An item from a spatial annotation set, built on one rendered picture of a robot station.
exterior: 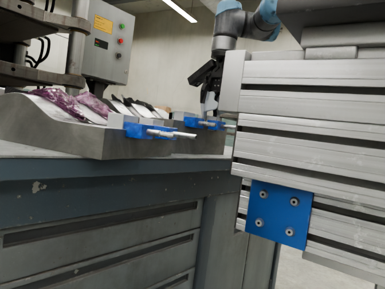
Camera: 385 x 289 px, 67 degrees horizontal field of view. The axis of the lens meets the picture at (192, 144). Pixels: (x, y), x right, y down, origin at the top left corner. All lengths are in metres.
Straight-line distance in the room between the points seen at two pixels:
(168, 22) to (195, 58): 1.54
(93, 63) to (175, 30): 7.65
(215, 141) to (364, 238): 0.59
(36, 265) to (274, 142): 0.48
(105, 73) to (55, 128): 1.13
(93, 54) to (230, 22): 0.91
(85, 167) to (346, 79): 0.42
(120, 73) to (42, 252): 1.26
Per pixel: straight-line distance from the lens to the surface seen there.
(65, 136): 0.56
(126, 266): 0.77
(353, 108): 0.39
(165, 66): 9.06
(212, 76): 0.89
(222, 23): 0.93
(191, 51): 8.69
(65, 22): 1.47
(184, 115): 0.81
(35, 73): 1.45
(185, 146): 0.82
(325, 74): 0.40
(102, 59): 1.67
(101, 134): 0.51
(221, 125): 0.88
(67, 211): 0.61
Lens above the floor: 0.87
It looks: 3 degrees down
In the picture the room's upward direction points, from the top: 8 degrees clockwise
